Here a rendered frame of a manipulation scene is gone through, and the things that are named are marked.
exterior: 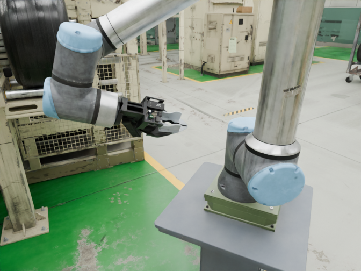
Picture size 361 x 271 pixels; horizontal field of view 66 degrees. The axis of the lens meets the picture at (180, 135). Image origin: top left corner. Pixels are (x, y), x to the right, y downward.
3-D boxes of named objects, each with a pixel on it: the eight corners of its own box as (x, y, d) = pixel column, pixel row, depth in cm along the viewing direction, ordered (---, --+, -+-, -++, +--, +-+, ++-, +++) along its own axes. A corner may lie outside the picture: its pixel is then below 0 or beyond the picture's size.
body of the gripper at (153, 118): (166, 126, 71) (119, 118, 66) (154, 136, 78) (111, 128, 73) (167, 99, 73) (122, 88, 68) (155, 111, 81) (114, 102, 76)
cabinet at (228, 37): (219, 78, 577) (223, 13, 526) (202, 73, 621) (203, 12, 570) (250, 73, 624) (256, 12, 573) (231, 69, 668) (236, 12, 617)
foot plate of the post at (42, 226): (0, 246, 166) (-2, 241, 165) (4, 218, 188) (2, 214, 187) (49, 232, 177) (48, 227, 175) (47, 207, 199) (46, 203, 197)
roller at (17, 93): (4, 100, 138) (2, 91, 136) (5, 98, 142) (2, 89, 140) (78, 92, 152) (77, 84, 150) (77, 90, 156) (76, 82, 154)
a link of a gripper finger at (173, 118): (194, 121, 77) (164, 114, 74) (185, 127, 82) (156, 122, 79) (194, 111, 78) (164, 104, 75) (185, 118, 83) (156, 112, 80)
